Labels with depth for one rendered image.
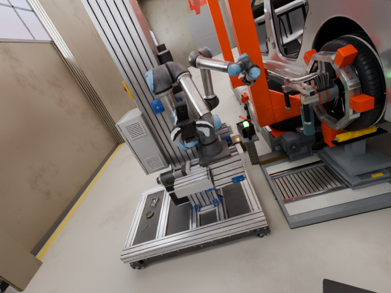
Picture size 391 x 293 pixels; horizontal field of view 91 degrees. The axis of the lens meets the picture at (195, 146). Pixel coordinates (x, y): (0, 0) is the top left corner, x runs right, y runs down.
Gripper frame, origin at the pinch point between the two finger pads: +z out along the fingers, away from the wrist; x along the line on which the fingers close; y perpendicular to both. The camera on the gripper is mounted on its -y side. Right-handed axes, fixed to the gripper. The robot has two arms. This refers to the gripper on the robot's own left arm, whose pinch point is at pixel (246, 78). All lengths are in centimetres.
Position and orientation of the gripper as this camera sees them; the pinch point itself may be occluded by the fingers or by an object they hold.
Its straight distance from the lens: 180.5
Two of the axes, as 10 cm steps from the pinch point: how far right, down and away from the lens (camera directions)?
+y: -5.6, 8.1, 2.0
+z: 0.6, -2.0, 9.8
